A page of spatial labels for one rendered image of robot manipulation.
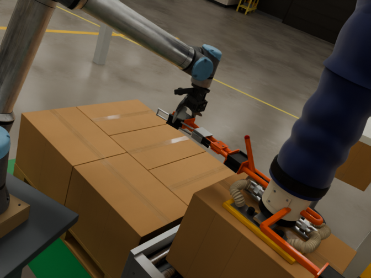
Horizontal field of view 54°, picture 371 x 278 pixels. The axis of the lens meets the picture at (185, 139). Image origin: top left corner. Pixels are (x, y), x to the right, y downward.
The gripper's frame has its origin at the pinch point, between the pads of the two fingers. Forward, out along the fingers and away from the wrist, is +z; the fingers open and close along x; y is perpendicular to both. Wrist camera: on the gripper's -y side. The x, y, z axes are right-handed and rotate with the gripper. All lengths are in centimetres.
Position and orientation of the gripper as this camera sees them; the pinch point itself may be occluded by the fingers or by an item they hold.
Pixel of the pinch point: (182, 120)
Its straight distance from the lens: 170.7
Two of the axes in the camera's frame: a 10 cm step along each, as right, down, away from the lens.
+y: 6.9, 5.4, -4.9
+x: 6.5, -1.6, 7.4
